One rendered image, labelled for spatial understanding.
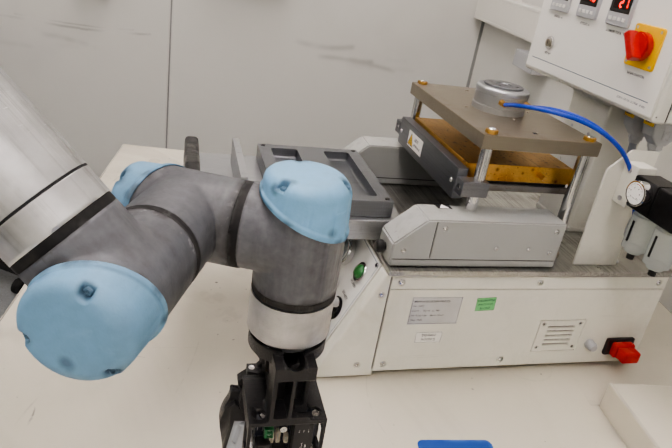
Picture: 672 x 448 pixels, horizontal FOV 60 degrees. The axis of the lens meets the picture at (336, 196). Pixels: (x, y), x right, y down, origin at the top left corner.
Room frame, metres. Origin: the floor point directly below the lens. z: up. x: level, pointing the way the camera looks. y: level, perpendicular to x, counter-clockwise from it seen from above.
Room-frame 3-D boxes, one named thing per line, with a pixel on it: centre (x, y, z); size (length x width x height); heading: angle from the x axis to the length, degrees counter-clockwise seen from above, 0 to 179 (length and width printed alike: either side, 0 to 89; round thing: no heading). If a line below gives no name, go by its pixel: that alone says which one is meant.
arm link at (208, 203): (0.43, 0.13, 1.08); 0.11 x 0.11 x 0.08; 86
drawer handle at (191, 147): (0.75, 0.21, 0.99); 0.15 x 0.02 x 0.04; 17
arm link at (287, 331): (0.44, 0.02, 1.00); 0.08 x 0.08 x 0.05
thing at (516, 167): (0.87, -0.22, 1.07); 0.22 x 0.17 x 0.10; 17
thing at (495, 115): (0.87, -0.26, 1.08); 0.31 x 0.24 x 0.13; 17
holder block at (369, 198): (0.80, 0.03, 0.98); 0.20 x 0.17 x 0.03; 17
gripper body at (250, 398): (0.43, 0.02, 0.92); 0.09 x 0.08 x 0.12; 17
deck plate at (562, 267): (0.89, -0.25, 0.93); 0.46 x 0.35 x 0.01; 107
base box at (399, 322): (0.86, -0.22, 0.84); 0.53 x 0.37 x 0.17; 107
